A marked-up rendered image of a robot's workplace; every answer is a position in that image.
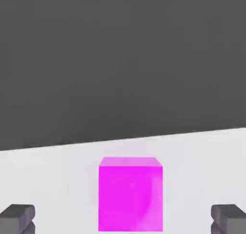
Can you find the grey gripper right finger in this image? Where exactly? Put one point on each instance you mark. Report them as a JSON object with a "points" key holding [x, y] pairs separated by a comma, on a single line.
{"points": [[230, 218]]}

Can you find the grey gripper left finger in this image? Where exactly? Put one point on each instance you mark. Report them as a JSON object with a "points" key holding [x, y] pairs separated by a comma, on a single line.
{"points": [[15, 218]]}

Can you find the small magenta cube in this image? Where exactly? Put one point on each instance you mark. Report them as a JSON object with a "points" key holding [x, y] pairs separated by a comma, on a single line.
{"points": [[130, 197]]}

